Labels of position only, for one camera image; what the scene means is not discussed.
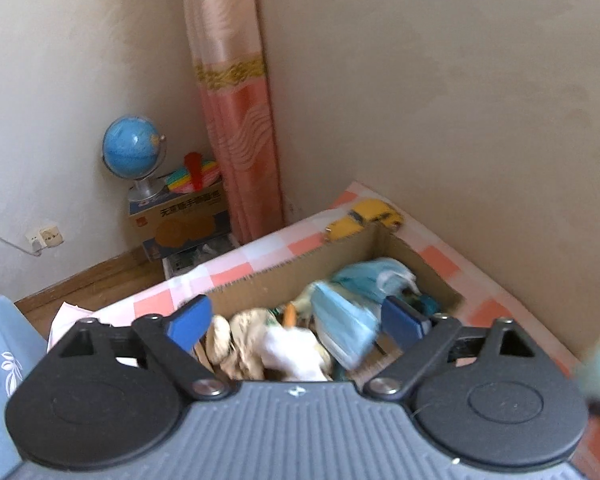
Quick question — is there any cream drawstring pouch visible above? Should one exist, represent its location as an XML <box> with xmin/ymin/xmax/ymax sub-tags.
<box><xmin>204</xmin><ymin>309</ymin><xmax>279</xmax><ymax>380</ymax></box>

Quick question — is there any light blue face mask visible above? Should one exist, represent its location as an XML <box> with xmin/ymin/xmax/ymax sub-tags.
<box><xmin>332</xmin><ymin>257</ymin><xmax>420</xmax><ymax>304</ymax></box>

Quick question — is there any blue face mask stack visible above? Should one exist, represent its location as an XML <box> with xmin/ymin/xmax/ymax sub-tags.
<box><xmin>310</xmin><ymin>281</ymin><xmax>380</xmax><ymax>370</ymax></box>

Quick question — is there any white tissue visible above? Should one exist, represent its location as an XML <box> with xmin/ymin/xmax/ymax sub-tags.
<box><xmin>257</xmin><ymin>326</ymin><xmax>332</xmax><ymax>382</ymax></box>

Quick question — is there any checkered tablecloth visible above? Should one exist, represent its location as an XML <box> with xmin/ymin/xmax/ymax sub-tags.
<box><xmin>93</xmin><ymin>182</ymin><xmax>600</xmax><ymax>479</ymax></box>

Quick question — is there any open cardboard box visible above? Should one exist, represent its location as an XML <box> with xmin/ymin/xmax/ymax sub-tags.
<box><xmin>195</xmin><ymin>226</ymin><xmax>463</xmax><ymax>379</ymax></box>

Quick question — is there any orange cardboard box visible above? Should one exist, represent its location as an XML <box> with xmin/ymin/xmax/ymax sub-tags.
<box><xmin>129</xmin><ymin>181</ymin><xmax>230</xmax><ymax>259</ymax></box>

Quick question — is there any yellow toy car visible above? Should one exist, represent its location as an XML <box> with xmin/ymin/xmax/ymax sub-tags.
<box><xmin>325</xmin><ymin>198</ymin><xmax>404</xmax><ymax>242</ymax></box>

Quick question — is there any blue cushion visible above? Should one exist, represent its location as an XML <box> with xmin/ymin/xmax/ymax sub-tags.
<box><xmin>0</xmin><ymin>296</ymin><xmax>46</xmax><ymax>479</ymax></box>

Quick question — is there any rainbow pop toy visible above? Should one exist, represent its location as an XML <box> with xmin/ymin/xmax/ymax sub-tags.
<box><xmin>166</xmin><ymin>152</ymin><xmax>221</xmax><ymax>194</ymax></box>

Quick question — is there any blue desk globe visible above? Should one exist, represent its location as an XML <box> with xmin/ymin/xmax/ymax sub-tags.
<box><xmin>102</xmin><ymin>115</ymin><xmax>166</xmax><ymax>203</ymax></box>

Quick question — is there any pink orange curtain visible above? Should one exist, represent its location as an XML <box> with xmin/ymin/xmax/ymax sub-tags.
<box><xmin>183</xmin><ymin>0</ymin><xmax>284</xmax><ymax>243</ymax></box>

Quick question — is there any wall outlet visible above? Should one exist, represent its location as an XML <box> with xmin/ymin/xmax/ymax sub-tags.
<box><xmin>26</xmin><ymin>223</ymin><xmax>64</xmax><ymax>255</ymax></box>

